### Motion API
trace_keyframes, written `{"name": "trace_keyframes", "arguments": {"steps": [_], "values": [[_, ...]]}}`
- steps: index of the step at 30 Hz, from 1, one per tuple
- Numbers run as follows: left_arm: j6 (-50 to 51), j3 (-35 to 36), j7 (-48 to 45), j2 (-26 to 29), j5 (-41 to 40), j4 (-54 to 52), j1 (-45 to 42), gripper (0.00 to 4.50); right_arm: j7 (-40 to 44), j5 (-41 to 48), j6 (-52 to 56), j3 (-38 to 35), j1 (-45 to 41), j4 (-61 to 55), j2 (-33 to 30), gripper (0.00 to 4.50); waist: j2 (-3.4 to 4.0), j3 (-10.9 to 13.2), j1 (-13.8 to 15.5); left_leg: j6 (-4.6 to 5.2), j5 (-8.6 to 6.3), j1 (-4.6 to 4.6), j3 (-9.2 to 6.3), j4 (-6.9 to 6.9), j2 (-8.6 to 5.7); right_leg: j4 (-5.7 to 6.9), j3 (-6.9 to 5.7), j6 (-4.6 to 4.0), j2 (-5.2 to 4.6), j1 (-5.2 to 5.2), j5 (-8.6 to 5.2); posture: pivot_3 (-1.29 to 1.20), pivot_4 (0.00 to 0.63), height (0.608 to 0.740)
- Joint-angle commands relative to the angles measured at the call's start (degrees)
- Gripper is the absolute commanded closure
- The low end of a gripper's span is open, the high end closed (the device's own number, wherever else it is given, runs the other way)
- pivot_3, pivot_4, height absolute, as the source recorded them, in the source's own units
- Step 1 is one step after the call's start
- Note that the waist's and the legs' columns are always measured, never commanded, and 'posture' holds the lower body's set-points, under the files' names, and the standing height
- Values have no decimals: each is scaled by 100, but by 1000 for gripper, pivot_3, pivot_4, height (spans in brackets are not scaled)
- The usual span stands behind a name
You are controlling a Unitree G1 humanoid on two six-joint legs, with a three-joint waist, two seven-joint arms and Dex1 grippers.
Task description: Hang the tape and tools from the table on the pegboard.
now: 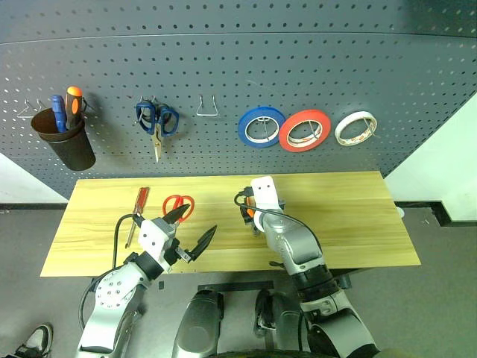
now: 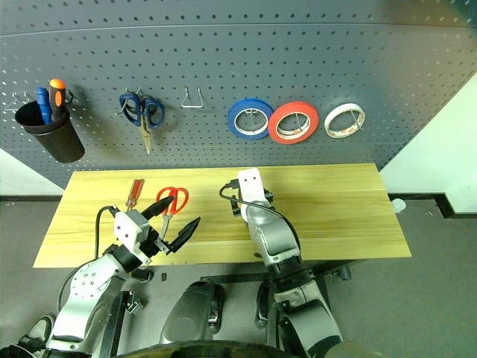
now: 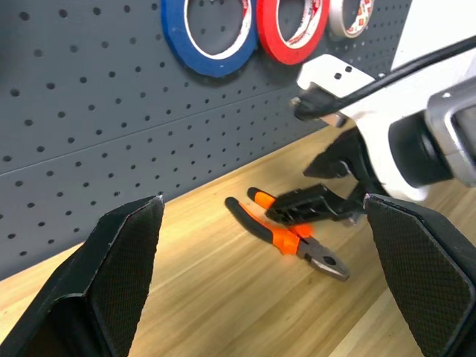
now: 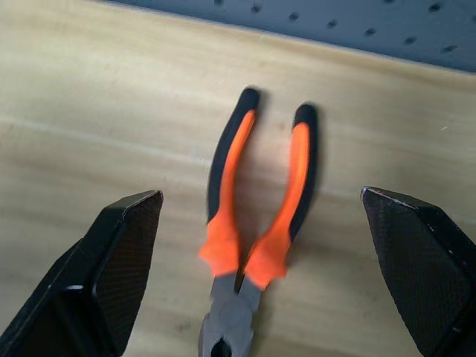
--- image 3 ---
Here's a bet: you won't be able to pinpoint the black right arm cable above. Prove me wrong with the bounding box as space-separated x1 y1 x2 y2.
291 36 476 122

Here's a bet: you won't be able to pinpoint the blue tape roll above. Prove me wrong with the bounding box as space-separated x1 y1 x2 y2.
160 0 260 79

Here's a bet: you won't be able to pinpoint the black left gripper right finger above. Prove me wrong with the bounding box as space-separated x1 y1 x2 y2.
363 193 476 357

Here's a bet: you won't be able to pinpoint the orange and black pliers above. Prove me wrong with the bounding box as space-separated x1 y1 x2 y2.
224 186 352 283

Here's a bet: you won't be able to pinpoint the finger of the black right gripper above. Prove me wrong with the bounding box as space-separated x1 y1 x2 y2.
302 129 361 180
265 182 340 225

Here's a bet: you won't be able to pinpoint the silver tape roll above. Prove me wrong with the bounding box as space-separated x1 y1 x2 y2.
327 0 375 41

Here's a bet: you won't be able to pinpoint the dark grey pegboard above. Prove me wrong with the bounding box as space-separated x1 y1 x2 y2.
0 0 414 282

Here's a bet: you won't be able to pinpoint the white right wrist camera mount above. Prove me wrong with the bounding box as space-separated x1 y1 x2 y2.
296 54 437 202

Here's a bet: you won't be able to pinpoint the red tape roll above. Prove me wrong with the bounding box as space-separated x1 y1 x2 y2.
255 0 332 67

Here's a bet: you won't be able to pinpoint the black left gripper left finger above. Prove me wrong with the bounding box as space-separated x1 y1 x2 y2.
0 195 165 357

